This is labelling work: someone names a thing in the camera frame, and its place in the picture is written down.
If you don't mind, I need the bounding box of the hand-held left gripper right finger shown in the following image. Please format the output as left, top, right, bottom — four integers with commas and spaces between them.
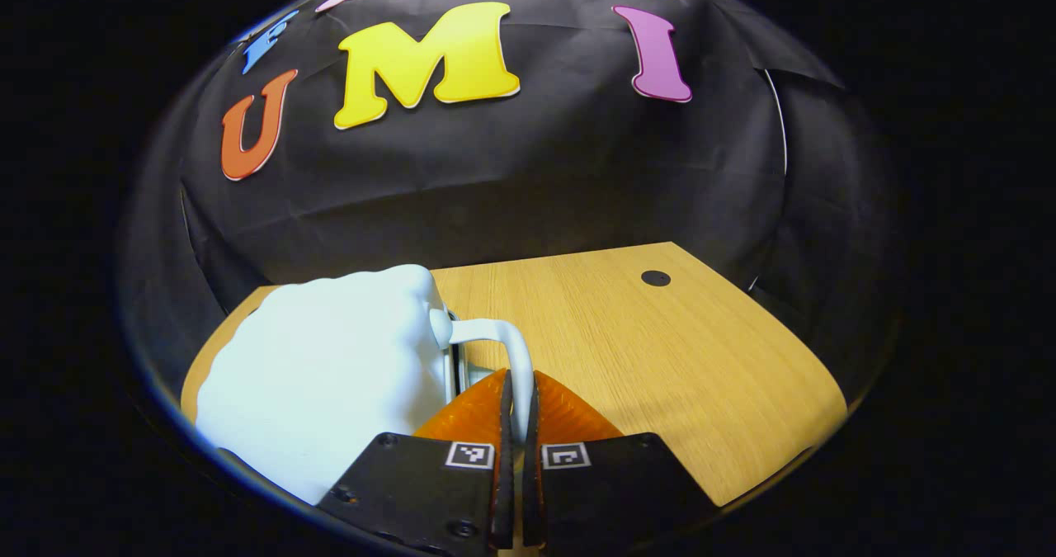
521, 369, 719, 551

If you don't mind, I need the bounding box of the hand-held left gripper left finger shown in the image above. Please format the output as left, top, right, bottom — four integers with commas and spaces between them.
318, 369, 516, 557

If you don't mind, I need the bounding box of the light blue suitcase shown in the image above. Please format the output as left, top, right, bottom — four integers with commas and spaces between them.
196, 264, 535, 506

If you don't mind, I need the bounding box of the thin white cable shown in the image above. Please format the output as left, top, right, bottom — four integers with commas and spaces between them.
761, 68, 790, 177

